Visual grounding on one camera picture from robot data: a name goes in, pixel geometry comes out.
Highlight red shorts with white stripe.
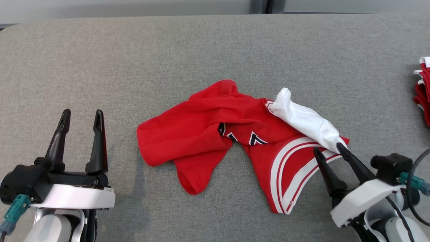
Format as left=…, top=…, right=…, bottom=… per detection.
left=413, top=56, right=430, bottom=127

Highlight grey partition post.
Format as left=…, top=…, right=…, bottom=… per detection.
left=250, top=0, right=286, bottom=14

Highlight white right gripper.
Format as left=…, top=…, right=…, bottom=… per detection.
left=313, top=143, right=403, bottom=229

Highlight teal right cable connector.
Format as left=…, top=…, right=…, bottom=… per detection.
left=400, top=171, right=430, bottom=197

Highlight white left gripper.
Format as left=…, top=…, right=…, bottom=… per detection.
left=30, top=109, right=116, bottom=210

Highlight teal cable connector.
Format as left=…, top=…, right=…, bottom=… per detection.
left=0, top=194, right=31, bottom=236
left=400, top=171, right=430, bottom=197

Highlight teal left cable connector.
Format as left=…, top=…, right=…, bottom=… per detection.
left=0, top=194, right=31, bottom=236

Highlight red basketball jersey white trim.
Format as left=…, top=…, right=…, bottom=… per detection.
left=136, top=79, right=350, bottom=215

